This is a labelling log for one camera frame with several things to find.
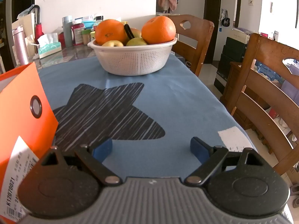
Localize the wooden dining chair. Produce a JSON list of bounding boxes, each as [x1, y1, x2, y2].
[[230, 33, 299, 175], [167, 14, 215, 77]]

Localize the green apple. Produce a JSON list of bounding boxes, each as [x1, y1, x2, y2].
[[126, 37, 148, 46]]

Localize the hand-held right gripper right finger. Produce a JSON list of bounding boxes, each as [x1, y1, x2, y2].
[[184, 137, 272, 187]]

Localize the yellow apple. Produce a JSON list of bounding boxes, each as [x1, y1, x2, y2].
[[101, 40, 124, 47]]

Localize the red snack container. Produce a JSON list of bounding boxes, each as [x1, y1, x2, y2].
[[71, 23, 85, 46]]

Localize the white perforated plastic basket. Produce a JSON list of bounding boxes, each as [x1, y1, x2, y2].
[[87, 37, 178, 76]]

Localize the blue tablecloth with black print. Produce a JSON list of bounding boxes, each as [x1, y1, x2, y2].
[[37, 51, 257, 178]]

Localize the black curved stem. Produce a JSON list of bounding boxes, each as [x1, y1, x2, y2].
[[124, 24, 135, 40]]

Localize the white paper bag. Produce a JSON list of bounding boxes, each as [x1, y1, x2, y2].
[[12, 13, 36, 57]]

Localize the black hanging bag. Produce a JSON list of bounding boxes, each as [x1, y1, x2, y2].
[[221, 9, 231, 27]]

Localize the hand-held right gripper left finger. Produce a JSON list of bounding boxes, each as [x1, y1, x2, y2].
[[37, 137, 123, 187]]

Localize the teal tissue box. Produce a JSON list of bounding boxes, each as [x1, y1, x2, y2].
[[37, 33, 62, 59]]

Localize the orange storage box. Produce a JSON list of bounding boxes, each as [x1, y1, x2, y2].
[[0, 62, 59, 222]]

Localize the red umbrella with black handle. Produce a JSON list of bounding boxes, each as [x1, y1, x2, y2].
[[35, 5, 45, 43]]

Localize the pink thermos bottle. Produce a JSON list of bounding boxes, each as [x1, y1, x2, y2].
[[12, 26, 30, 66]]

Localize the yellow-red apple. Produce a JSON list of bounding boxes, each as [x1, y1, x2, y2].
[[130, 27, 142, 39]]

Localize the large orange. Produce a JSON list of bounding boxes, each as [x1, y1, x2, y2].
[[141, 16, 176, 45], [95, 19, 128, 46]]

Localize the black stacked boxes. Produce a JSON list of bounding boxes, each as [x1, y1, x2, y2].
[[214, 37, 248, 89]]

